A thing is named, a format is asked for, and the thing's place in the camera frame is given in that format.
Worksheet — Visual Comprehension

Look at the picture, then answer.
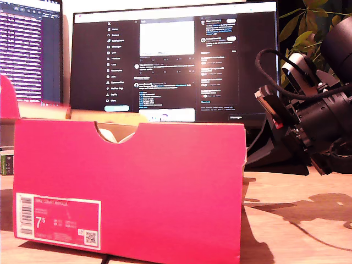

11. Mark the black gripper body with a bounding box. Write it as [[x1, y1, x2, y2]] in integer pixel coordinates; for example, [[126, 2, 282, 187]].
[[254, 85, 349, 176]]

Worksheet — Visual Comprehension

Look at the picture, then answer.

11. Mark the red Nike shoebox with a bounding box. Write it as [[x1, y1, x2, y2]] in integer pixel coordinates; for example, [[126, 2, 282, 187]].
[[12, 118, 248, 264]]

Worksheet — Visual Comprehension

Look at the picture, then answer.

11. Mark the red shoebox lid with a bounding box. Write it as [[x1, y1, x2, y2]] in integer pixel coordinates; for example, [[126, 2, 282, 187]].
[[0, 73, 151, 127]]

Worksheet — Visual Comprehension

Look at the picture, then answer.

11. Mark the small green box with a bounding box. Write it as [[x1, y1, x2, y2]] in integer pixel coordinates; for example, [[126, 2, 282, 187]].
[[0, 154, 15, 176]]

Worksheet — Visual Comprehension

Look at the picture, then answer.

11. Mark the green leafy houseplant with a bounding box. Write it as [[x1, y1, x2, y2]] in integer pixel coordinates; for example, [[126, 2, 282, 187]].
[[279, 0, 352, 83]]

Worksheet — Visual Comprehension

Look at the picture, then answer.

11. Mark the white wrapping paper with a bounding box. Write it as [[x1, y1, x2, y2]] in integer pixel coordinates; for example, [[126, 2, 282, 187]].
[[98, 128, 136, 145]]

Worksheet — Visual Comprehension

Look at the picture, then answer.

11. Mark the large black computer monitor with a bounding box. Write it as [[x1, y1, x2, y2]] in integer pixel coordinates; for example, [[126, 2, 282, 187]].
[[69, 1, 282, 130]]

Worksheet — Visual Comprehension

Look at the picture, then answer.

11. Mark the black monitor with purple text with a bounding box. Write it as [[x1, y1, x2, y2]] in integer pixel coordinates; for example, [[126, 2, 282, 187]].
[[0, 0, 64, 107]]

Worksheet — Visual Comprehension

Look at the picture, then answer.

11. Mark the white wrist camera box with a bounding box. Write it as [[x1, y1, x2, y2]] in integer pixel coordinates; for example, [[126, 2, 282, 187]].
[[280, 52, 342, 94]]

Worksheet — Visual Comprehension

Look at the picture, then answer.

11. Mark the black braided cable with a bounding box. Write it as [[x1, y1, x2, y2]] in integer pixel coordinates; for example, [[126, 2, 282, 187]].
[[255, 48, 352, 101]]

